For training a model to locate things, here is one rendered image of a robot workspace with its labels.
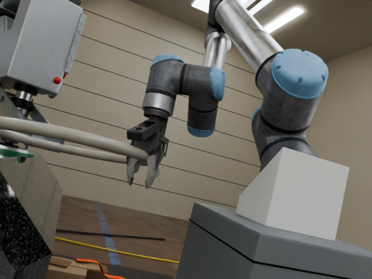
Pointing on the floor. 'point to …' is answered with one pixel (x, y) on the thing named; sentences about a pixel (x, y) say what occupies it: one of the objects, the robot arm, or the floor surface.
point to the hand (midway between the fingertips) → (138, 181)
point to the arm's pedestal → (263, 251)
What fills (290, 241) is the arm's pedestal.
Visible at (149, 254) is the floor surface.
